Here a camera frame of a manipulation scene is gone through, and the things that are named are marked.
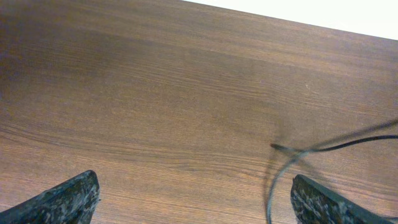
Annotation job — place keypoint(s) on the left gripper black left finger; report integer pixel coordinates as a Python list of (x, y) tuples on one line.
[(72, 201)]

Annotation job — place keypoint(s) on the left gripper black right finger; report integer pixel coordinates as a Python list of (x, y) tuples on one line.
[(314, 203)]

